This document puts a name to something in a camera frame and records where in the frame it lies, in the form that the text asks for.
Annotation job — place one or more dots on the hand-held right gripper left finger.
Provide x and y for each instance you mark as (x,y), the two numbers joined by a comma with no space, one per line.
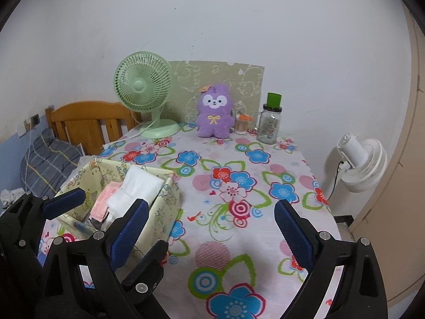
(129,236)

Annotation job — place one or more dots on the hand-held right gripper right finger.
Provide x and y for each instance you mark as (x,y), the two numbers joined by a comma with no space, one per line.
(295,236)

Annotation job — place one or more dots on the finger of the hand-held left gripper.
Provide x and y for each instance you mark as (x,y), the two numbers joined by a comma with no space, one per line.
(64,202)
(149,269)

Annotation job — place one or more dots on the pink packet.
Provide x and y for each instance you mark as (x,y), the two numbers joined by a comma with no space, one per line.
(106,199)

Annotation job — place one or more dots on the yellow cartoon storage box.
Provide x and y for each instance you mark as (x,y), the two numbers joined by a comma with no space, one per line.
(162,206)

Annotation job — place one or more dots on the white cotton pad packet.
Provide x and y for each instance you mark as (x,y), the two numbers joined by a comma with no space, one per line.
(139,182)

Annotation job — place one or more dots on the grey plaid pillow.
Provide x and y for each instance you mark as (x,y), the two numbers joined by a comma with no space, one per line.
(49,159)

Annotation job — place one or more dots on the white crumpled cloth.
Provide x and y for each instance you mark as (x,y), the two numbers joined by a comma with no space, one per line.
(10,197)

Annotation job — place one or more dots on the wooden bed headboard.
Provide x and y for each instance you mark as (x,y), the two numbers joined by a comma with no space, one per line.
(86,113)

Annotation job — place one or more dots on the white standing fan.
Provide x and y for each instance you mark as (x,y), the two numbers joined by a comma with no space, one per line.
(368,166)

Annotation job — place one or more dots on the glass jar with green lid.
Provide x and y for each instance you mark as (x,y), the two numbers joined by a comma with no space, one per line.
(267,129)

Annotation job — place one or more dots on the cotton swab jar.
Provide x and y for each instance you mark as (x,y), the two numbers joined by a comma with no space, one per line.
(241,127)

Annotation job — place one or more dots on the purple plush toy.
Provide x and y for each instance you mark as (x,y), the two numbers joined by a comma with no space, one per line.
(214,123)

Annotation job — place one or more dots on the green desk fan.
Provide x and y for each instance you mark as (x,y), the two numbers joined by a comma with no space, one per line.
(139,83)

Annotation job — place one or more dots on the green patterned board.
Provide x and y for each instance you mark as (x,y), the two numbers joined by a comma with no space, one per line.
(215,73)

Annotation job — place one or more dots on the wall socket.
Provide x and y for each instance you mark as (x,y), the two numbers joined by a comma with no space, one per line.
(35,119)

